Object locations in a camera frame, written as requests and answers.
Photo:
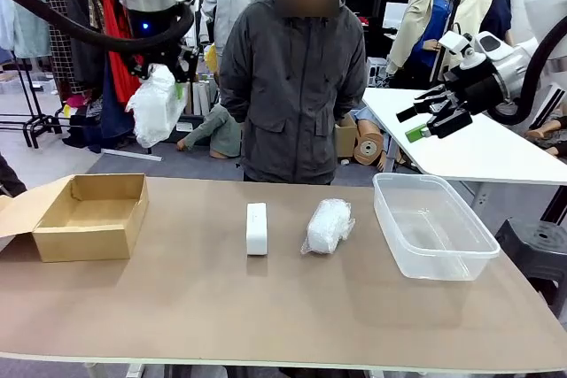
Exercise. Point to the black clothes rack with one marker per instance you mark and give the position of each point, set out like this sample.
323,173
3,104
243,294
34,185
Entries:
33,130

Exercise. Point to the colourful fabric pile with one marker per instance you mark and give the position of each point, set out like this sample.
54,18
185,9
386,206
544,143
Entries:
82,105

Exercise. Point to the mannequin with beige coat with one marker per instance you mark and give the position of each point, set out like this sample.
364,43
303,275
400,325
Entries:
421,19

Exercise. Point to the brown paper roll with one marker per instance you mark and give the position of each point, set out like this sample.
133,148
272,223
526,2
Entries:
367,148

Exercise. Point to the navy hanging garment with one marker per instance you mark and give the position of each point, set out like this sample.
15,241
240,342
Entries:
115,117

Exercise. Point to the dark storage bin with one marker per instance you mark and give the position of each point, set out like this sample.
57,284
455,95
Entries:
188,123

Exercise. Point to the black hanging garment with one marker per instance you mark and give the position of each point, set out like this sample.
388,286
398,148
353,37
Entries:
86,68

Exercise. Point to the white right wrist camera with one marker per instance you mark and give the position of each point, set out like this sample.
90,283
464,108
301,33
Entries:
456,43

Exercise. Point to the red dress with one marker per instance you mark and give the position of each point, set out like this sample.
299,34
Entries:
116,70

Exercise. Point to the light blue fuzzy jacket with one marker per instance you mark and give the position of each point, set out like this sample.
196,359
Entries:
22,28

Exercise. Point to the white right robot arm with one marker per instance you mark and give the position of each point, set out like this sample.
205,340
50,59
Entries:
518,57

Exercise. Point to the unwrapped white clock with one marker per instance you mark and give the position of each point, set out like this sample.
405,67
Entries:
257,227

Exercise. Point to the black tripod pole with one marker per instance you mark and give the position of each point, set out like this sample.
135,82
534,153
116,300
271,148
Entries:
454,10

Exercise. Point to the open brown cardboard box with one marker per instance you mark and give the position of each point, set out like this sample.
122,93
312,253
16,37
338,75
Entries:
88,245

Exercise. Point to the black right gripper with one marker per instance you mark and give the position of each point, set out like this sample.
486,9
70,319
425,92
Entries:
480,90

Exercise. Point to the bystander dark sleeve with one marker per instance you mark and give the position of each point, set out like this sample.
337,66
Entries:
11,174

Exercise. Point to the clear plastic container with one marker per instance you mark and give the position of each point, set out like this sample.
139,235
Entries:
443,269

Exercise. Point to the dark checkered garment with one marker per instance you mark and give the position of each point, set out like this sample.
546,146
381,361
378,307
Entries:
57,64

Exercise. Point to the black plastic stool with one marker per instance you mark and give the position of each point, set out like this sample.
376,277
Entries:
536,249

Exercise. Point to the grey sweater mannequin torso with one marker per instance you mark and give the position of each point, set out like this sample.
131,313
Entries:
217,130

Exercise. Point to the brown cardboard storage box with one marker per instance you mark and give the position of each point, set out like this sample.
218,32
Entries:
347,134

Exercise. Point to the white computer case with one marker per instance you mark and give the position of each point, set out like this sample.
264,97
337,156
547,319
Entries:
374,70

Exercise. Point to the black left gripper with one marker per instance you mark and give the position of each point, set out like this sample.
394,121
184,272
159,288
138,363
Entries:
148,24

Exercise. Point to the person in grey jacket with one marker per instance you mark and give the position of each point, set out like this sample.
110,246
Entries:
288,99

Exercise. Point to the bubble clock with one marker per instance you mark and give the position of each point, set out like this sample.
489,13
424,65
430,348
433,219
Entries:
155,108
328,227

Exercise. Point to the white appliance box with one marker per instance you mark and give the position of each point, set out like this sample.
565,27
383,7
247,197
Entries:
395,15

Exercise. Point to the lying mannequin legs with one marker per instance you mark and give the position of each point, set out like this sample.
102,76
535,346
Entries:
542,132

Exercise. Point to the white table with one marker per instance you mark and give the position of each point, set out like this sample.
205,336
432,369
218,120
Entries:
487,156

